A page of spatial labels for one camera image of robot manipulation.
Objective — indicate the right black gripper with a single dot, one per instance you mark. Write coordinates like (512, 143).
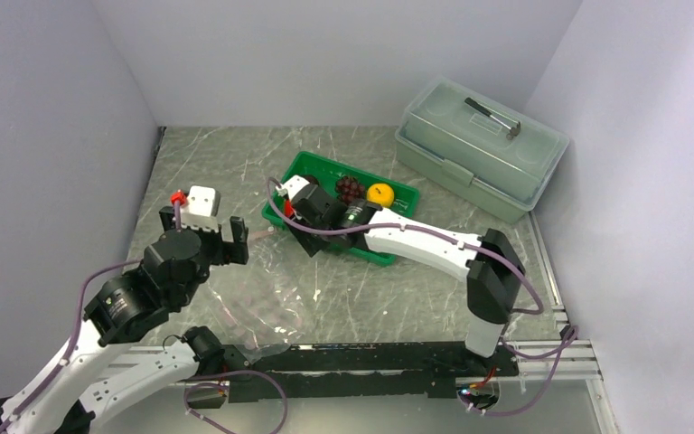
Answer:
(311, 244)

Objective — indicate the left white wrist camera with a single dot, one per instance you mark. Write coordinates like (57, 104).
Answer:
(196, 209)

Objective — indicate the yellow orange fruit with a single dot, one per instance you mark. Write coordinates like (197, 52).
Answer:
(380, 193)

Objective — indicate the green plastic tray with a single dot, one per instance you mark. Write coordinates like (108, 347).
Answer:
(329, 174)

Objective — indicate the clear zip top bag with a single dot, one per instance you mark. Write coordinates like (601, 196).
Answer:
(260, 307)

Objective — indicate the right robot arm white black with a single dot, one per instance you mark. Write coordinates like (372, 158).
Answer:
(487, 264)

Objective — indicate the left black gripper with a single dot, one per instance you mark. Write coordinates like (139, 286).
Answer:
(235, 250)

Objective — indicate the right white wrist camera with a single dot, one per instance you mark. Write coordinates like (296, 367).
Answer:
(290, 188)

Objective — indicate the purple grape bunch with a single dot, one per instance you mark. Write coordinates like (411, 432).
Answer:
(349, 189)

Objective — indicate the pale green lidded storage box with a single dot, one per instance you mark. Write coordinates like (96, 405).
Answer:
(482, 151)

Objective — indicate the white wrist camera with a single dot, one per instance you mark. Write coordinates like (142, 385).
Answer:
(290, 188)
(196, 209)

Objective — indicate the aluminium frame rail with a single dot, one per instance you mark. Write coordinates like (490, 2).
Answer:
(558, 387)

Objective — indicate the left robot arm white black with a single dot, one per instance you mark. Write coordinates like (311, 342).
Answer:
(69, 394)

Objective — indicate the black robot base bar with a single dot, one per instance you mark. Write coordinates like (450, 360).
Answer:
(434, 369)

